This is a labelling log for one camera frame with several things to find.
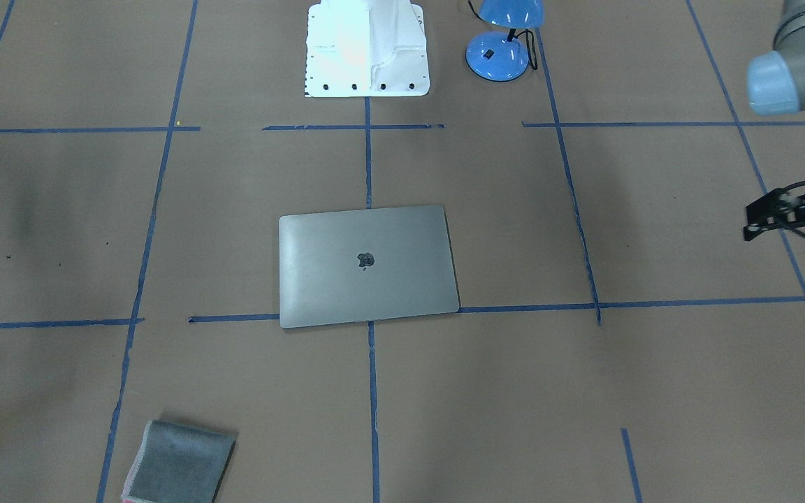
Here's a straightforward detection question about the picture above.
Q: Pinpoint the grey laptop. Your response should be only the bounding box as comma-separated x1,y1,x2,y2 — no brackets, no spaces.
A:
278,205,460,329

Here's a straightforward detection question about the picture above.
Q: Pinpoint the folded grey cloth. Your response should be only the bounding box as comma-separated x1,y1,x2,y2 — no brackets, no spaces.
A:
120,420,237,502

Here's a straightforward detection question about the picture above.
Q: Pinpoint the blue desk lamp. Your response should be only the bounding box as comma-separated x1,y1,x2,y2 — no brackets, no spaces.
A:
465,1,545,82

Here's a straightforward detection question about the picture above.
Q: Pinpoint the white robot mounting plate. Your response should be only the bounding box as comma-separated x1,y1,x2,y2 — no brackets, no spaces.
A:
304,1,430,98

